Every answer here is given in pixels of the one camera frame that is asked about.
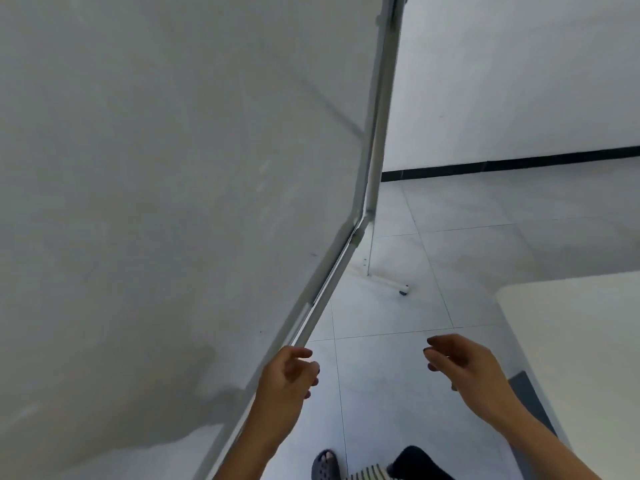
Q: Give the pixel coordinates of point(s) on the person's right hand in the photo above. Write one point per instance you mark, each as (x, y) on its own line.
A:
(472, 367)

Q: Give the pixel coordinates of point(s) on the person's left hand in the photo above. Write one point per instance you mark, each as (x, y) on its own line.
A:
(282, 382)

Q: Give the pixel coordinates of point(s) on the person's left thumb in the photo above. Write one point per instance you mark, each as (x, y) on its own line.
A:
(299, 352)

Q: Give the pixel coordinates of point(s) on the person's right thumb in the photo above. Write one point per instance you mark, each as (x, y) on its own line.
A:
(442, 340)

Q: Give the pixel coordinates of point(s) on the person's right forearm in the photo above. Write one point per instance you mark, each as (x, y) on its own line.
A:
(540, 439)

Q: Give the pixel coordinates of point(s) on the person's left forearm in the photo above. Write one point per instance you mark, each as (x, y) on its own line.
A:
(260, 439)

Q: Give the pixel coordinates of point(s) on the grey-blue clog shoe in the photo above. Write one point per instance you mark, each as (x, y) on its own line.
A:
(326, 465)

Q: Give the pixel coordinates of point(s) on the person's dark trouser leg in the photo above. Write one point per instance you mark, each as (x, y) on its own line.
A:
(417, 465)

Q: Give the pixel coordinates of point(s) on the black white striped cloth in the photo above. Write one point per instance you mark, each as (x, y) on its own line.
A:
(370, 473)

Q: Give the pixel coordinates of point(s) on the black baseboard strip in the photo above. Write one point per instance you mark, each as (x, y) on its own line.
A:
(500, 164)

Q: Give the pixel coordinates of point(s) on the large white whiteboard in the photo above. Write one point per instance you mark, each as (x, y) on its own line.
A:
(165, 184)

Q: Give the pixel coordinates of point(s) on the white wheeled whiteboard stand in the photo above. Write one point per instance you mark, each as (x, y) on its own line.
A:
(384, 119)

